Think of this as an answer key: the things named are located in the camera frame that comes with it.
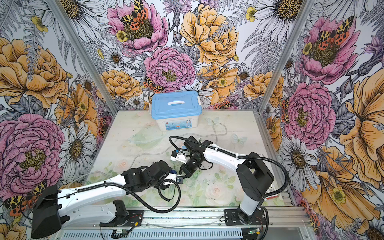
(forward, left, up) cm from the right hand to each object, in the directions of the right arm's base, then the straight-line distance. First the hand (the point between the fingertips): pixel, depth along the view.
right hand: (181, 180), depth 76 cm
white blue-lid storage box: (+43, +5, +7) cm, 44 cm away
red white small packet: (-15, -32, +23) cm, 42 cm away
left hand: (+4, +8, -1) cm, 9 cm away
